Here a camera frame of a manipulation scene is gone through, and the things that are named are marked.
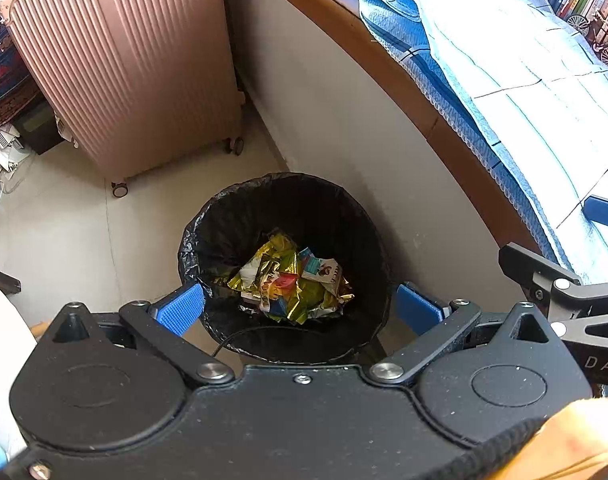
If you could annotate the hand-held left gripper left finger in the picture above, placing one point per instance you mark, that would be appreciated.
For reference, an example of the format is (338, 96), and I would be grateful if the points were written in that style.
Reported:
(181, 307)

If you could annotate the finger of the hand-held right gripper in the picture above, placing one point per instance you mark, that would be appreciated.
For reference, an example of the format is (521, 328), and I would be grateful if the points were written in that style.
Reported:
(606, 212)
(548, 272)

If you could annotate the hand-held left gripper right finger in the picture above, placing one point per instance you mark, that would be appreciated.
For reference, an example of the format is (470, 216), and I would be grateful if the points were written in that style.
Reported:
(418, 307)

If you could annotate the large gold foil bag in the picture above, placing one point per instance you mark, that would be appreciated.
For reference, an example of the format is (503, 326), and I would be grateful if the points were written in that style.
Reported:
(269, 260)

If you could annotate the black trash bin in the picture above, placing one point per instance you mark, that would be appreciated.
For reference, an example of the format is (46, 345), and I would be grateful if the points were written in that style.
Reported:
(284, 200)

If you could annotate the person's left hand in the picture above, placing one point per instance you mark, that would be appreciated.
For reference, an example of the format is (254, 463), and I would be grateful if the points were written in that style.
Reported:
(583, 440)

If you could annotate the black furniture panel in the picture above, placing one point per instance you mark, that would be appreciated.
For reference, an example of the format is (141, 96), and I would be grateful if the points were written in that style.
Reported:
(1, 277)

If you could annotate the white padded chair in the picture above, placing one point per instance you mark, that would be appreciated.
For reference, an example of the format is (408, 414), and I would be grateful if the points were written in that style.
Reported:
(4, 360)

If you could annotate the blue checked cloth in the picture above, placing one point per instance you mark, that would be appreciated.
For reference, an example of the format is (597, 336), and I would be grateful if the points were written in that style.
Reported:
(483, 60)

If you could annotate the black box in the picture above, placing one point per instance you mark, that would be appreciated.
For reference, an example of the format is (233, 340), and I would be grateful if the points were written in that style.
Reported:
(36, 127)

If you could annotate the white folded item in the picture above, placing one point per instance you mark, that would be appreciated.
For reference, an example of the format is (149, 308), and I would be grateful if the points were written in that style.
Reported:
(6, 147)

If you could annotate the pink ribbed suitcase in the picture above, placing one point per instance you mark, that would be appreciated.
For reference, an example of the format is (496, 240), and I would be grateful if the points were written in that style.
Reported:
(134, 70)

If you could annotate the wooden ledge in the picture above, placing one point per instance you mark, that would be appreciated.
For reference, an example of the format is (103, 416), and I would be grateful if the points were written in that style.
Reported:
(383, 55)

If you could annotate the patterned bed blanket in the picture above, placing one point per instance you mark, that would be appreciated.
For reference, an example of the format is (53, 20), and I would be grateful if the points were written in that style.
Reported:
(4, 70)

